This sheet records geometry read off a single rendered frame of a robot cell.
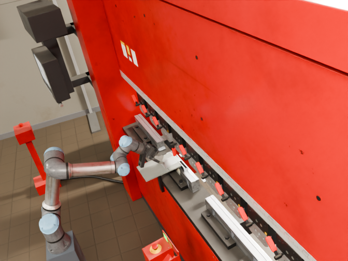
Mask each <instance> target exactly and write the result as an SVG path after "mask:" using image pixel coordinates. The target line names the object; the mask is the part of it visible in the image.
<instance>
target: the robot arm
mask: <svg viewBox="0 0 348 261"><path fill-rule="evenodd" d="M119 145H120V146H119V147H118V148H117V149H116V150H115V151H114V152H113V154H112V155H111V157H110V159H111V161H107V162H93V163H79V164H70V163H65V160H64V156H65V154H64V152H63V150H62V149H61V148H58V147H51V148H48V149H47V150H46V151H45V153H44V168H43V169H44V172H45V173H46V190H45V200H44V201H43V202H42V208H41V211H42V216H41V219H40V221H39V228H40V230H41V232H42V233H43V235H44V237H45V239H46V241H47V248H48V251H49V252H50V253H51V254H61V253H63V252H65V251H66V250H67V249H68V248H69V247H70V245H71V238H70V236H69V235H68V234H67V233H65V232H64V230H63V228H62V226H61V202H60V200H59V194H60V180H61V179H70V178H71V177H79V176H92V175H104V174H111V173H118V174H119V175H120V176H126V175H128V174H129V172H130V167H129V164H128V161H127V157H126V156H127V155H128V153H129V152H130V151H133V152H135V153H137V154H140V156H139V162H138V165H139V166H140V168H143V167H144V163H145V160H146V157H147V158H148V159H150V160H153V161H154V162H157V163H160V164H164V162H162V160H163V157H164V156H163V155H161V156H157V154H158V152H159V150H158V149H157V147H156V146H154V145H152V144H150V143H149V144H148V143H146V142H145V141H144V142H143V143H141V142H139V141H137V140H135V139H133V138H132V137H129V136H126V135H124V136H122V137H121V138H120V140H119Z"/></svg>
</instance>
